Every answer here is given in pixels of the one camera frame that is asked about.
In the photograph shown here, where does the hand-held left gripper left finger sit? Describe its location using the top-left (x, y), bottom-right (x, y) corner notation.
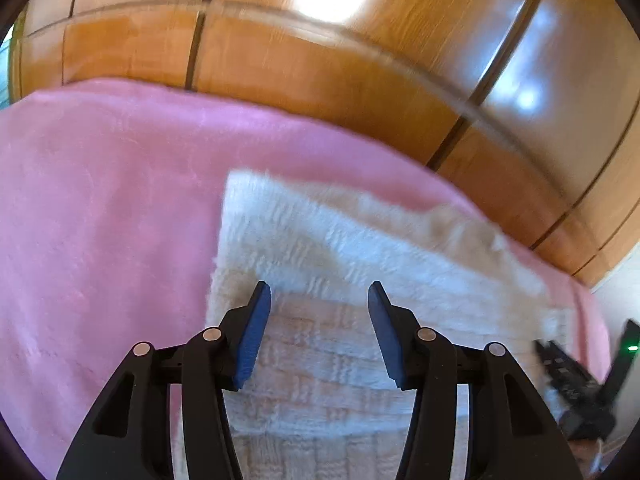
top-left (56, 281), bottom-right (272, 480)

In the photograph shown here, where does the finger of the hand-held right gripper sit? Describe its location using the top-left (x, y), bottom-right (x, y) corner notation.
top-left (534, 339), bottom-right (601, 401)

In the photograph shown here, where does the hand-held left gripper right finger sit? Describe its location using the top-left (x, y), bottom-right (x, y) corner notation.
top-left (368, 281), bottom-right (584, 480)

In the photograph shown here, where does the pink blanket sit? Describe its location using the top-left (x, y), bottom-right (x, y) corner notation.
top-left (0, 77), bottom-right (615, 480)

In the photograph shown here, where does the wooden wardrobe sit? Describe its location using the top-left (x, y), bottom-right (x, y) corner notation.
top-left (10, 0), bottom-right (640, 289)

